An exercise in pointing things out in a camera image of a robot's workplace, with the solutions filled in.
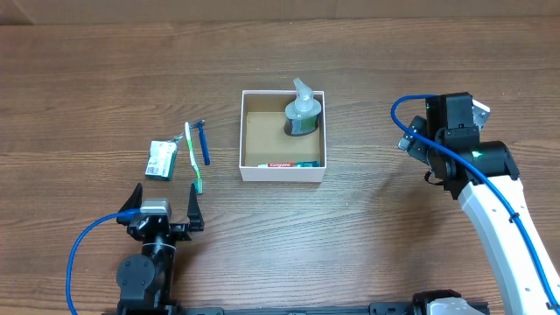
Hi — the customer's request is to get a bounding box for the green white soap packet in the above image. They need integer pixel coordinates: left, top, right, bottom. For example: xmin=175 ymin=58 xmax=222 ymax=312
xmin=144 ymin=134 xmax=184 ymax=181

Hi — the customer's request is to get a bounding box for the blue disposable razor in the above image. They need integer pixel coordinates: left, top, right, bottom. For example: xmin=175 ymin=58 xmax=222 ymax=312
xmin=190 ymin=119 xmax=211 ymax=165

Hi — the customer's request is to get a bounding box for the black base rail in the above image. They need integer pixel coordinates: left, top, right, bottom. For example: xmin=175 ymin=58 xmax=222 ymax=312
xmin=102 ymin=300 xmax=491 ymax=315

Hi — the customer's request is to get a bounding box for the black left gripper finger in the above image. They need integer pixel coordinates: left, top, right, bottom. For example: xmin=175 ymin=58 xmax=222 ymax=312
xmin=187 ymin=184 xmax=205 ymax=231
xmin=116 ymin=183 xmax=143 ymax=225

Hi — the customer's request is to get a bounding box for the green white toothbrush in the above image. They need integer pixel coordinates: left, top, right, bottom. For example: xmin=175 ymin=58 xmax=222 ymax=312
xmin=185 ymin=122 xmax=203 ymax=195

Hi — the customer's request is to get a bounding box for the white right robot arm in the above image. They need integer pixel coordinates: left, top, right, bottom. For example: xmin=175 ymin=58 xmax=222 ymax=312
xmin=393 ymin=93 xmax=559 ymax=314

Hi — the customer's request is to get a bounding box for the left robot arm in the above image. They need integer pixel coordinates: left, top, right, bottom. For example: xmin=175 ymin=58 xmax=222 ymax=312
xmin=116 ymin=184 xmax=205 ymax=314

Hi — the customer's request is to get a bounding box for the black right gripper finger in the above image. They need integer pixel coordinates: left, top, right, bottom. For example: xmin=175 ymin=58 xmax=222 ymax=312
xmin=397 ymin=115 xmax=428 ymax=165
xmin=472 ymin=99 xmax=491 ymax=130

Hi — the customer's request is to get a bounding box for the clear soap pump bottle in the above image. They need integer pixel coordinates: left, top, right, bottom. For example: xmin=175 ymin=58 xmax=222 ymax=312
xmin=283 ymin=78 xmax=322 ymax=137

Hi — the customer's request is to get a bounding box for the pink cardboard box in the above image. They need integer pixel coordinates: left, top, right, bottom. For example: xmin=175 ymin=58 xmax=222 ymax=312
xmin=239 ymin=90 xmax=326 ymax=183

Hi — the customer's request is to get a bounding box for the Colgate toothpaste tube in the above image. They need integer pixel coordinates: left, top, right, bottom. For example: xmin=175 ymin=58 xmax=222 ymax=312
xmin=257 ymin=161 xmax=320 ymax=168

